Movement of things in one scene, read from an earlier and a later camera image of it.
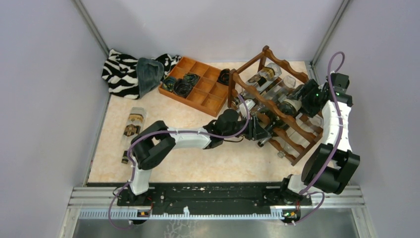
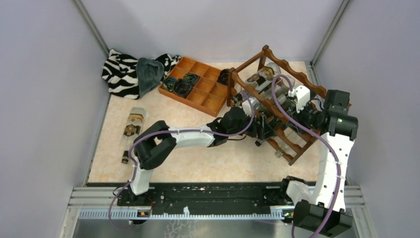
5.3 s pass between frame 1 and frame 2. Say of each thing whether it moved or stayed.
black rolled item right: stayed
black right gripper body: moved
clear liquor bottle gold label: stayed
